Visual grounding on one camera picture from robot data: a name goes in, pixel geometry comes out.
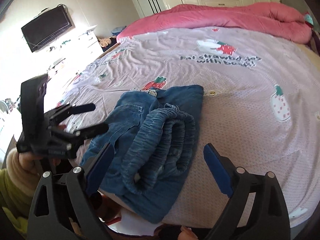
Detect pink strawberry print bedsheet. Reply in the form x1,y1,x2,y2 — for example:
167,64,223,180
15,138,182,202
48,27,319,228

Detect blue denim pants lace trim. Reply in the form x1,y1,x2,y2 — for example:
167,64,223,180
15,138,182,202
81,85,204,224

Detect left hand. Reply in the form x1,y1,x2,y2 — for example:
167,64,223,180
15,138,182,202
17,125,67,178

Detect black wall television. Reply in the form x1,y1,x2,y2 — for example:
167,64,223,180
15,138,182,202
21,4,73,53

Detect pink quilt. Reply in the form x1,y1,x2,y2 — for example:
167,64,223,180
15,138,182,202
117,2,312,44

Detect cream and green sleeve forearm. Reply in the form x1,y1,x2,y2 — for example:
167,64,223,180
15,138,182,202
1,148,40,238

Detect white dresser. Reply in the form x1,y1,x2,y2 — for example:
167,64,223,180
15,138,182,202
47,25,103,80

